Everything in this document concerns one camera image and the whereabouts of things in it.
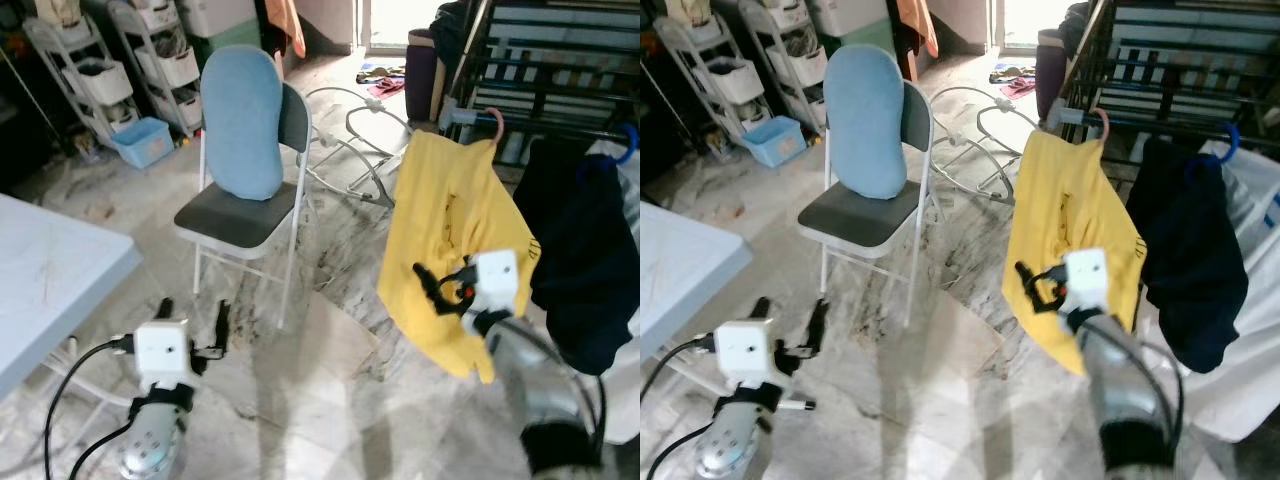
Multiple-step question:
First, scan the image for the yellow shirt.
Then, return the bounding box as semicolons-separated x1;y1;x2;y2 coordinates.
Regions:
1002;130;1146;376
378;130;541;383

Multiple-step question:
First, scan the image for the blue plastic hanger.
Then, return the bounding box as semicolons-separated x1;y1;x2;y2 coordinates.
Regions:
590;122;640;167
1185;122;1241;171

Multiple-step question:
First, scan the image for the white folding table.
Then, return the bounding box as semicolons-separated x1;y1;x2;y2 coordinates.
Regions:
0;193;143;406
640;200;756;356

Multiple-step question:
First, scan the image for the grey folding chair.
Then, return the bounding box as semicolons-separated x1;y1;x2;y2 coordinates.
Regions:
175;82;313;331
797;82;946;326

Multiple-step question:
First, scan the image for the dark navy shirt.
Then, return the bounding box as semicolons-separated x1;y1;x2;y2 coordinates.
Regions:
512;140;640;376
1125;138;1251;373

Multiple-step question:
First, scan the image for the blue plastic basket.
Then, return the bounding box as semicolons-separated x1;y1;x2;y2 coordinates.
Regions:
742;115;807;169
110;117;173;169

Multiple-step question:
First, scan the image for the colourful clothes pile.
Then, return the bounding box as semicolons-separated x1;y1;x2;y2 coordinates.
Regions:
357;60;406;99
988;60;1039;99

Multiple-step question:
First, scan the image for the purple armchair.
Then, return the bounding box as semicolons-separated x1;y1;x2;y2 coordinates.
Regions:
405;28;446;126
1035;28;1071;123

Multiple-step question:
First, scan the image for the light blue cushion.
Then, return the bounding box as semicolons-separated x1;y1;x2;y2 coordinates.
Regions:
200;45;286;201
825;45;906;199

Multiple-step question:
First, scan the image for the white storage trolley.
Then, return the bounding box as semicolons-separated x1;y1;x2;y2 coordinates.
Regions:
105;0;206;136
22;10;136;151
655;10;766;151
738;0;831;131

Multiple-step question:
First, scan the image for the dark clothes heap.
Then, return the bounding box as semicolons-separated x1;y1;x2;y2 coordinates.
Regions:
430;0;471;61
1060;0;1096;51

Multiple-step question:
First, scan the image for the black clothes drying rack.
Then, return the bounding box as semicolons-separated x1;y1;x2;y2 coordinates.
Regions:
1060;0;1280;151
440;0;640;171

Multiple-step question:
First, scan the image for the green and white cabinet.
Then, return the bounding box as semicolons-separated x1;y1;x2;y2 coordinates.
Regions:
180;0;263;76
808;0;896;76

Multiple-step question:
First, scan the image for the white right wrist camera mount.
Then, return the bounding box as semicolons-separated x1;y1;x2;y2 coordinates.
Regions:
470;250;521;313
1063;248;1111;311

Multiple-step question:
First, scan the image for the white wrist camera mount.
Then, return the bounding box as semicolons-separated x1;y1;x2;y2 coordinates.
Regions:
715;320;779;389
133;320;193;391
470;250;521;313
1063;248;1111;311

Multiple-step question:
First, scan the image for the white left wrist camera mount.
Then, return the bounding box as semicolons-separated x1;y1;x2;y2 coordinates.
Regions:
715;320;779;389
133;320;193;391

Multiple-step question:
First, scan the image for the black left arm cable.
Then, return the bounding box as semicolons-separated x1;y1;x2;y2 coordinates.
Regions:
640;338;719;480
45;337;137;480

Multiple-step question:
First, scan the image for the white tubular bouncer frame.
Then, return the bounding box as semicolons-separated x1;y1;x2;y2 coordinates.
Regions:
930;85;1041;206
300;85;411;209

